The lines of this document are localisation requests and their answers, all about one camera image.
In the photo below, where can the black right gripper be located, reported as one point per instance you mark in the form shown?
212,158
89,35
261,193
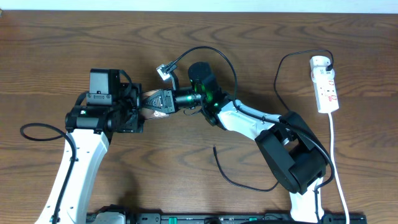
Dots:
166,98

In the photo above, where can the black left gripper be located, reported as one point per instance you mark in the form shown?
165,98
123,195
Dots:
134,109

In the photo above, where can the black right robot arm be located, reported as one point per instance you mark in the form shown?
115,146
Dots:
294,155

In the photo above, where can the white USB charger adapter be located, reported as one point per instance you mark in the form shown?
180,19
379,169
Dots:
321,69

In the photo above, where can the white power strip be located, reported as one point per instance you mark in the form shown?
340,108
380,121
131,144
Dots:
326,96

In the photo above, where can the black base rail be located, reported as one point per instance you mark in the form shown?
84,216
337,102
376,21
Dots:
119,214

